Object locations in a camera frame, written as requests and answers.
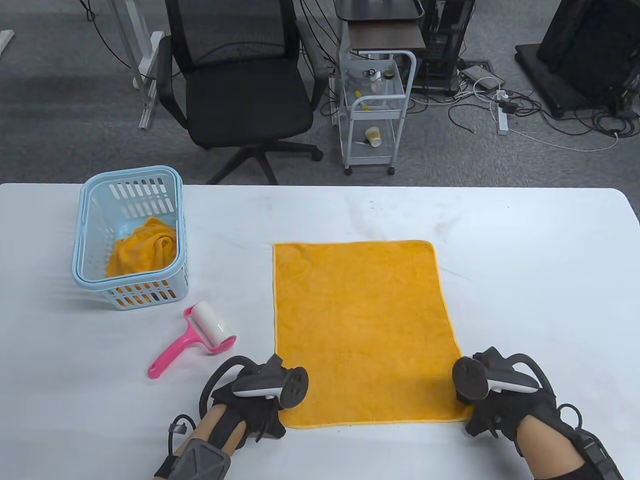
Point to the person's right hand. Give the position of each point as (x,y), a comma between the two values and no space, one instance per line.
(515,410)

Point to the person's left hand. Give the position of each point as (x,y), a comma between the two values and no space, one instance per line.
(255,407)

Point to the pink lint roller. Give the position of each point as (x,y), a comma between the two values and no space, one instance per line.
(210,322)

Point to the person's right forearm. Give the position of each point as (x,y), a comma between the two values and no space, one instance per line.
(550,445)

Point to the grey left hand controller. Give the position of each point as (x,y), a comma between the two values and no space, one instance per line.
(272,382)

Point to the grey hand controller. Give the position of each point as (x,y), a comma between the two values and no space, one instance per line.
(272,382)
(470,377)

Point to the grey right hand controller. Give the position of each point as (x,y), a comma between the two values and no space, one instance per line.
(470,377)

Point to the light blue plastic basket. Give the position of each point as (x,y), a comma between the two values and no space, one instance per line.
(82,272)

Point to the white power strip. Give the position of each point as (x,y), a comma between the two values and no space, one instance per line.
(502,122)

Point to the yellow paper cup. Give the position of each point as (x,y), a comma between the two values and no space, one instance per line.
(373,136)

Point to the black plug adapter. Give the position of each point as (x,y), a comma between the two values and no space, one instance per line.
(509,107)

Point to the black mesh office chair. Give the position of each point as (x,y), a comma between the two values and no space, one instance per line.
(250,100)

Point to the large black display stand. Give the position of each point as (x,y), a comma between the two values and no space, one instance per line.
(585,50)

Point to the black computer tower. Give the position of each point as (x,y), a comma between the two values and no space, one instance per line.
(445,45)

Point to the brown shelf board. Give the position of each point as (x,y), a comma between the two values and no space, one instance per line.
(385,36)

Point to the black tray shelf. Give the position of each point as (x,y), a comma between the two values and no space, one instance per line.
(375,9)

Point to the white desk foot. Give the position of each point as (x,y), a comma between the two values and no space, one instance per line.
(5,42)

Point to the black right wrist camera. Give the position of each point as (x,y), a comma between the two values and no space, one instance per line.
(597,452)

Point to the white desk leg frame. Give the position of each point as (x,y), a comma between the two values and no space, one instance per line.
(150,75)

